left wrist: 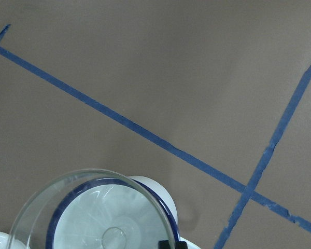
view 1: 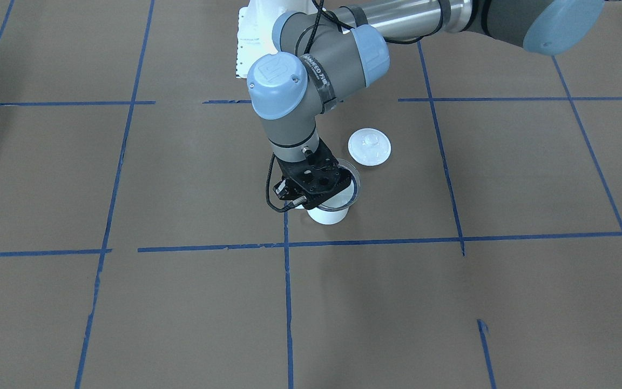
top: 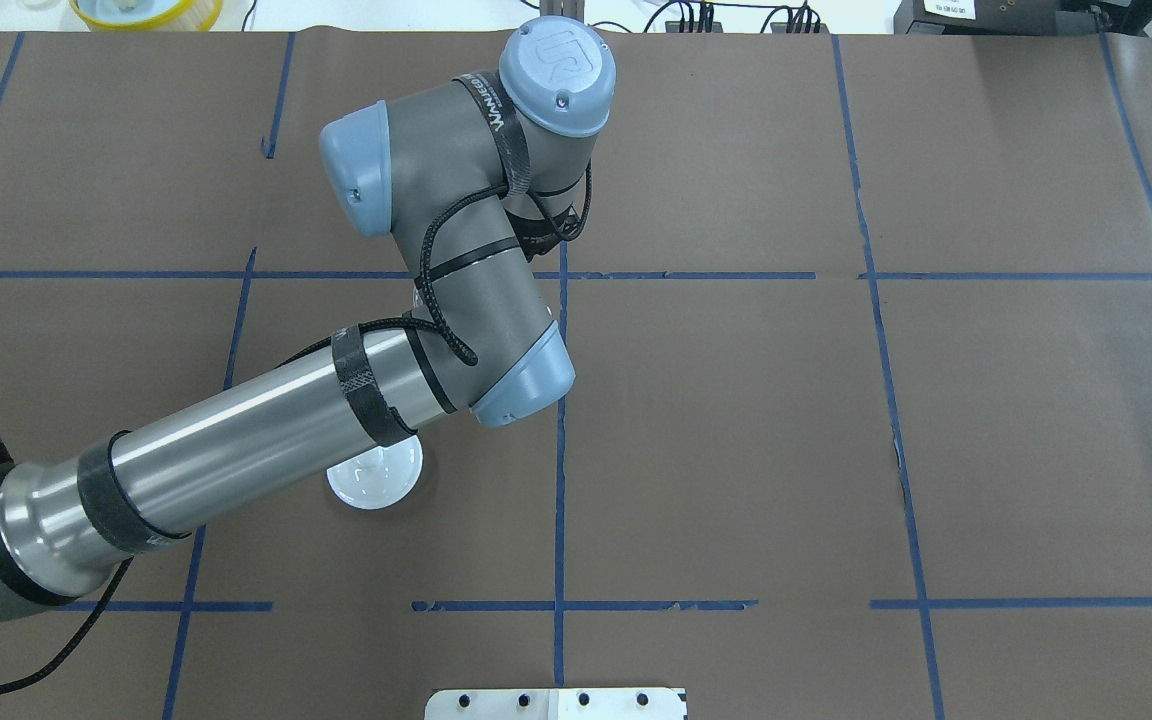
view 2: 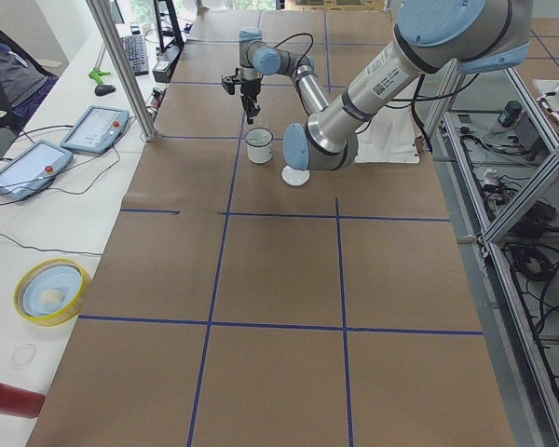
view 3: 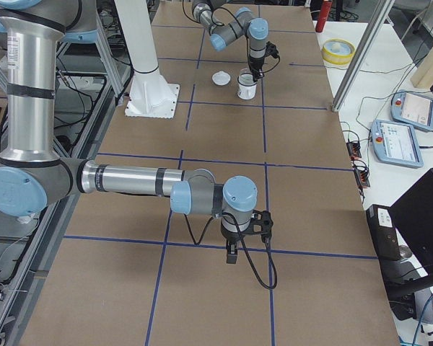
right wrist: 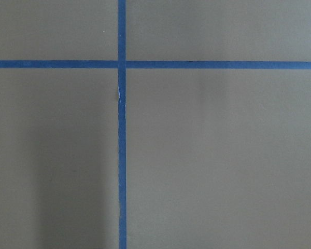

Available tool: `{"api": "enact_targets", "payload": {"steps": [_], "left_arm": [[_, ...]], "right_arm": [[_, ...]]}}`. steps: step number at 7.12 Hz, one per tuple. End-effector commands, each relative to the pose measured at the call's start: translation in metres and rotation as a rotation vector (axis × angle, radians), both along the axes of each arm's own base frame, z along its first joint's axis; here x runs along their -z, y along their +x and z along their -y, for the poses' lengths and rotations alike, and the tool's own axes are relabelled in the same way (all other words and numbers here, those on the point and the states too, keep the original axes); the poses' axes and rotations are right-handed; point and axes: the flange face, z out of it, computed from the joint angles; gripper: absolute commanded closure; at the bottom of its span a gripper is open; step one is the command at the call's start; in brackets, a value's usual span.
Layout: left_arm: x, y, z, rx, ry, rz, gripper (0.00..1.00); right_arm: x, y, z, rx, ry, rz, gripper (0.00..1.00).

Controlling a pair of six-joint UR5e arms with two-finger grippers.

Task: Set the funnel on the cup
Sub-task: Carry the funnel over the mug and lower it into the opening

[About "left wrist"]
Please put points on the white enamel mug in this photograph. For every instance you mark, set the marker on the white enamel mug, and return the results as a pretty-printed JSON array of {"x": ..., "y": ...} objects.
[{"x": 109, "y": 213}]

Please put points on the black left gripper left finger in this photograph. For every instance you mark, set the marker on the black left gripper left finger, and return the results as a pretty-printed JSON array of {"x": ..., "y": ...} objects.
[{"x": 164, "y": 244}]

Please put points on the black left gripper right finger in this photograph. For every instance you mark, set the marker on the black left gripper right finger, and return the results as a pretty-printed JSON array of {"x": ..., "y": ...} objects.
[{"x": 180, "y": 245}]

